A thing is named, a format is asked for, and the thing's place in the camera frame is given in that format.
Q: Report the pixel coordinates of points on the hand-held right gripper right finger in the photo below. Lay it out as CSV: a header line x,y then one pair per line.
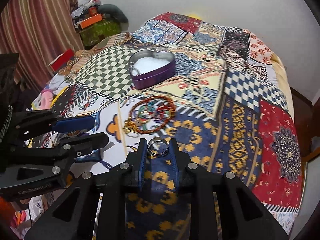
x,y
175,163

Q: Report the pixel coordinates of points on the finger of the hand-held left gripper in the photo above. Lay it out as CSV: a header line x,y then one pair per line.
x,y
83,143
72,124

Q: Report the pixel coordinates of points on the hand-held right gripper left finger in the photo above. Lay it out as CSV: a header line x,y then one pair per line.
x,y
141,161

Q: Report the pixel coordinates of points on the purple heart-shaped tin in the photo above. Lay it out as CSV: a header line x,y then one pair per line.
x,y
152,72

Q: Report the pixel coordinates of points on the pink toy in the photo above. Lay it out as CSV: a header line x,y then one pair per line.
x,y
46,97

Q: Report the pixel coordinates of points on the red box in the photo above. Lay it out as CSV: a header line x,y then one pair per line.
x,y
61,60

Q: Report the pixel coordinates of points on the patchwork printed blanket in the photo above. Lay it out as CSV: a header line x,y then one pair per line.
x,y
225,120

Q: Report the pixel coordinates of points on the striped curtain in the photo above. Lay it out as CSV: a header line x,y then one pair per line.
x,y
37,20

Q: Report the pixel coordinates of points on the green box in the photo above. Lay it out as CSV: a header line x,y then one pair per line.
x,y
100,31

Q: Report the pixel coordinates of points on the orange box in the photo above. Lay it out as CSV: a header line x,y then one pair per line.
x,y
90,21

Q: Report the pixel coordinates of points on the grey cushion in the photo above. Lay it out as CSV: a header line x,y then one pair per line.
x,y
114,11

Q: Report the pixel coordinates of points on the beige bedsheet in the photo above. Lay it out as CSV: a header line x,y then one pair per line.
x,y
281,66

